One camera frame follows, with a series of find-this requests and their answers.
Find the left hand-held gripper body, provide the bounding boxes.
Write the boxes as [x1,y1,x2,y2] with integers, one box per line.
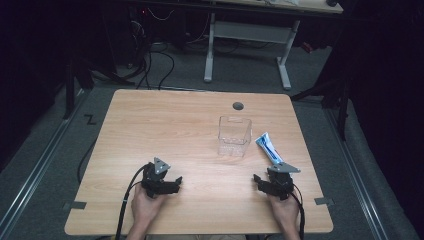
[140,157,172,200]

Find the clear plastic container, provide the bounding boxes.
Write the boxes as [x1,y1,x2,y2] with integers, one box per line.
[217,115,253,159]

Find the black floor cables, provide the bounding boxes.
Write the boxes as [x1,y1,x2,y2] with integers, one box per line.
[128,13,176,91]

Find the grey tape strip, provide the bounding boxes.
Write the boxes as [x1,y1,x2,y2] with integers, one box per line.
[313,196,335,206]
[62,200,88,211]

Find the person's right hand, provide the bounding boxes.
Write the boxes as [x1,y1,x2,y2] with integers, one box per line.
[267,192,301,232]

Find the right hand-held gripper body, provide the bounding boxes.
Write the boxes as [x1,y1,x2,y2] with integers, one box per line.
[266,161,301,201]

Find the blue and white toothpaste tube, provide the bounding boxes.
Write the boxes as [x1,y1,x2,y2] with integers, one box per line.
[254,131,285,166]

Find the person's left hand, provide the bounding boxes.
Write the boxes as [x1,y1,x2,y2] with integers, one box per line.
[130,191,168,232]

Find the black stand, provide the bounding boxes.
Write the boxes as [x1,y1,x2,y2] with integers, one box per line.
[290,56,351,142]
[61,54,136,121]

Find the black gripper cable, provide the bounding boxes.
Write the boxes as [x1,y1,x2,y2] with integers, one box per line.
[290,183,306,240]
[114,163,150,240]

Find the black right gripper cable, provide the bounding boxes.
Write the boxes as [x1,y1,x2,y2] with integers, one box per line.
[290,183,306,240]

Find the black floor cable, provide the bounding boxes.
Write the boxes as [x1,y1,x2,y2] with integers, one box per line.
[76,138,98,185]

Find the metal floor rail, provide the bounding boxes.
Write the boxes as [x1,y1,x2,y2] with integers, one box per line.
[324,108,389,240]
[0,88,88,234]

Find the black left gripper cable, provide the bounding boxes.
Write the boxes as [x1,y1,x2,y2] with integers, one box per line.
[114,163,150,240]

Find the white-legged wooden desk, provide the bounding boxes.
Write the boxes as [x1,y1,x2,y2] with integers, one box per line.
[202,0,345,91]

